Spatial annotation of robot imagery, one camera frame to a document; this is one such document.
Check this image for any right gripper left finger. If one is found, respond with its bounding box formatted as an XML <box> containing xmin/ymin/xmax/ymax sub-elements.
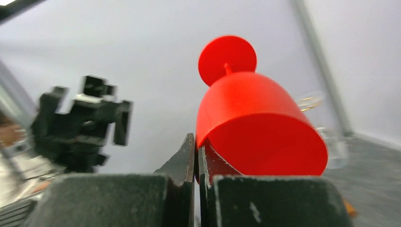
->
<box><xmin>25</xmin><ymin>133</ymin><xmax>195</xmax><ymax>227</ymax></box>

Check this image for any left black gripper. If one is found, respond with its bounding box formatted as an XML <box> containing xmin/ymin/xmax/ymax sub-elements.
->
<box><xmin>31</xmin><ymin>75</ymin><xmax>133</xmax><ymax>173</ymax></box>

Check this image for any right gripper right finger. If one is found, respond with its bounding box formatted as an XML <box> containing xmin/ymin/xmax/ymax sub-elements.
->
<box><xmin>198</xmin><ymin>142</ymin><xmax>353</xmax><ymax>227</ymax></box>

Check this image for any red plastic wine glass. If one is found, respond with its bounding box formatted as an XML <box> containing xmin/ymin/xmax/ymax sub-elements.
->
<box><xmin>195</xmin><ymin>35</ymin><xmax>328</xmax><ymax>176</ymax></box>

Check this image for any clear wine glass left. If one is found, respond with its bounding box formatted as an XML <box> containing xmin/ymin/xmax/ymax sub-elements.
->
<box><xmin>296</xmin><ymin>91</ymin><xmax>324</xmax><ymax>112</ymax></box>

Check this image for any clear wine glass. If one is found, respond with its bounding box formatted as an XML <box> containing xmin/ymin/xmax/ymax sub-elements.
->
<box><xmin>316</xmin><ymin>127</ymin><xmax>349</xmax><ymax>169</ymax></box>
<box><xmin>296</xmin><ymin>91</ymin><xmax>324</xmax><ymax>112</ymax></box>

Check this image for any clear wine glass right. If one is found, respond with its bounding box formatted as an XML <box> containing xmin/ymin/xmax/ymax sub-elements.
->
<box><xmin>316</xmin><ymin>127</ymin><xmax>349</xmax><ymax>169</ymax></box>

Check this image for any wooden rack base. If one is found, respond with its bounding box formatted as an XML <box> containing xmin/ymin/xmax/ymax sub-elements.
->
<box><xmin>342</xmin><ymin>199</ymin><xmax>358</xmax><ymax>218</ymax></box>

